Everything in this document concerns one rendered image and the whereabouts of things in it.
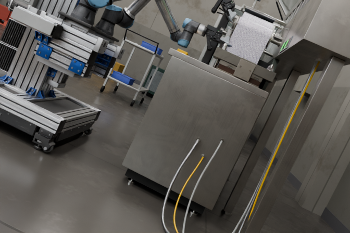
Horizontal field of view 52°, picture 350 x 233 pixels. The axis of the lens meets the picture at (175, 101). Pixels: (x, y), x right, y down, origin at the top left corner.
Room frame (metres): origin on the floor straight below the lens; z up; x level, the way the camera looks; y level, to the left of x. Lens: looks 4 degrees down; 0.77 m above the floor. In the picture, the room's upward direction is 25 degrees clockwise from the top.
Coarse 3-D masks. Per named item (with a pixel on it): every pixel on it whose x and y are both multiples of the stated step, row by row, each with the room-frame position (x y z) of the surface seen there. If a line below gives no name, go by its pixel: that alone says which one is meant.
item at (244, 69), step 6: (240, 60) 2.21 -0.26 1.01; (240, 66) 2.21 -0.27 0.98; (246, 66) 2.21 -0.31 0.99; (252, 66) 2.21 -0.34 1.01; (234, 72) 2.21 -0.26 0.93; (240, 72) 2.21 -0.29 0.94; (246, 72) 2.21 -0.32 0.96; (252, 72) 2.20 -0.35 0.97; (240, 78) 2.21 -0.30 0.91; (246, 78) 2.21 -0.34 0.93
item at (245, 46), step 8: (240, 32) 2.44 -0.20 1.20; (232, 40) 2.44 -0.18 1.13; (240, 40) 2.44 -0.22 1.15; (248, 40) 2.43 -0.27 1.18; (256, 40) 2.43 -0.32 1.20; (232, 48) 2.44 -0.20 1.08; (240, 48) 2.43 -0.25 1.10; (248, 48) 2.43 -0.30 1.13; (256, 48) 2.42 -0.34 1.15; (264, 48) 2.42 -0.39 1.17; (240, 56) 2.43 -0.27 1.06; (248, 56) 2.43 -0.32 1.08; (256, 56) 2.42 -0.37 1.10
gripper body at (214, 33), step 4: (208, 24) 2.45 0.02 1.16; (208, 28) 2.45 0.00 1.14; (212, 28) 2.44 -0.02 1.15; (216, 28) 2.42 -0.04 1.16; (204, 32) 2.43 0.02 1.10; (208, 32) 2.45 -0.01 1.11; (212, 32) 2.45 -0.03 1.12; (216, 32) 2.43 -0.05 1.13; (220, 32) 2.42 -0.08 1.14; (212, 36) 2.43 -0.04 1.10; (216, 36) 2.43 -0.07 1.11; (220, 36) 2.48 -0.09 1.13; (212, 40) 2.47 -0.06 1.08
